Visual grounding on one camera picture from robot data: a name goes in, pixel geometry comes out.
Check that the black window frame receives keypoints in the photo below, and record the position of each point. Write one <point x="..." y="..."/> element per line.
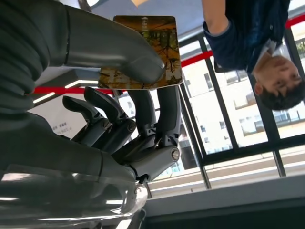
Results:
<point x="238" y="151"/>

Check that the person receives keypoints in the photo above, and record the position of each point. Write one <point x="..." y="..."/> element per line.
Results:
<point x="250" y="34"/>

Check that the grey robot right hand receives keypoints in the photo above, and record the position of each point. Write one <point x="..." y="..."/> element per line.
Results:
<point x="71" y="177"/>

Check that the red barrier stripe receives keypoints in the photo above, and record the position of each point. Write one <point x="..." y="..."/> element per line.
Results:
<point x="195" y="58"/>

